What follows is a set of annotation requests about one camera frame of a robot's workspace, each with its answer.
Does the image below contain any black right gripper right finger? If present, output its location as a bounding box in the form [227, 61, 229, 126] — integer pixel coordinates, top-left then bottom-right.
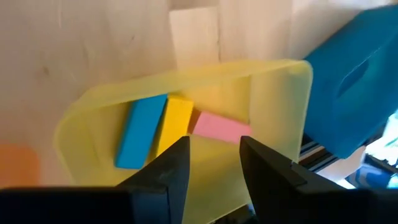
[239, 136, 398, 224]

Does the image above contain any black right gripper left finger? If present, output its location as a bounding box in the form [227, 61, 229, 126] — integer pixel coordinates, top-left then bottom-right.
[0, 136, 192, 224]

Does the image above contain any blue wooden plank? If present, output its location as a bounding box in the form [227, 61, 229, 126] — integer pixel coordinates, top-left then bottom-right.
[114, 93, 169, 170]

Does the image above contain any yellow wooden plank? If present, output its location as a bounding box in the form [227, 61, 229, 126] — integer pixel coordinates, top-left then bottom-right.
[154, 95, 195, 157]

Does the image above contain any pink wooden plank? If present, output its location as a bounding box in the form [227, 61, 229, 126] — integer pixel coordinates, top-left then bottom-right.
[192, 111, 253, 145]

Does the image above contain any yellow translucent plastic bin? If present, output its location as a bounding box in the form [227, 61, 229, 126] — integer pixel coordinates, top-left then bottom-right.
[53, 58, 313, 224]

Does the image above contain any blue plastic bin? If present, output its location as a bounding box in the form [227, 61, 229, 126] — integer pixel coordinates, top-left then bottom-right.
[303, 4, 398, 160]

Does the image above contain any black aluminium table frame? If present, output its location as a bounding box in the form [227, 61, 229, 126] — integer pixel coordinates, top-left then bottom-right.
[297, 133, 341, 174]

